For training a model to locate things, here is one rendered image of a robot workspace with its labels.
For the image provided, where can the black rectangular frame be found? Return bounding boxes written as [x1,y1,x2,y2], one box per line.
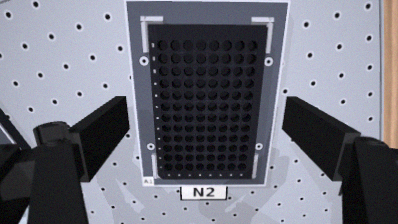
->
[0,108,31,150]

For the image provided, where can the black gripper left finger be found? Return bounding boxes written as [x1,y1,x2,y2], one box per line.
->
[0,96,130,224]

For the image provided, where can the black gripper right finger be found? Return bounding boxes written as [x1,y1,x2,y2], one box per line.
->
[282,96,398,224]

